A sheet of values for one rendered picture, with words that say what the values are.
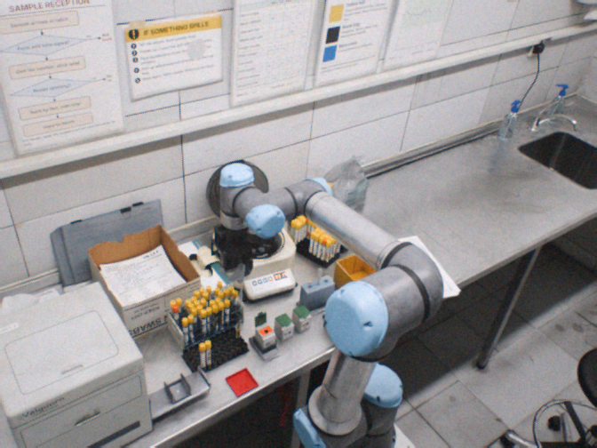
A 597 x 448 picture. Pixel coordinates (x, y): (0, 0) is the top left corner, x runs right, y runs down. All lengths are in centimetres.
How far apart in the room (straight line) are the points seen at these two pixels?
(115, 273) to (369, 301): 109
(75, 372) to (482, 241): 152
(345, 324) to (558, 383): 223
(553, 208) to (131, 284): 170
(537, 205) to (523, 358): 90
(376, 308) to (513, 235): 145
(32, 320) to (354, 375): 75
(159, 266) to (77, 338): 55
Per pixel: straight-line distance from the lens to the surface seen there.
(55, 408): 134
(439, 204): 238
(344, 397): 117
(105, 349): 135
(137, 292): 179
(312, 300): 176
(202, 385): 158
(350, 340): 97
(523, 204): 254
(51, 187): 176
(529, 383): 304
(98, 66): 161
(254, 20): 177
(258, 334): 165
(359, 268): 195
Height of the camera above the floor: 221
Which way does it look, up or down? 38 degrees down
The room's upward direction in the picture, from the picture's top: 6 degrees clockwise
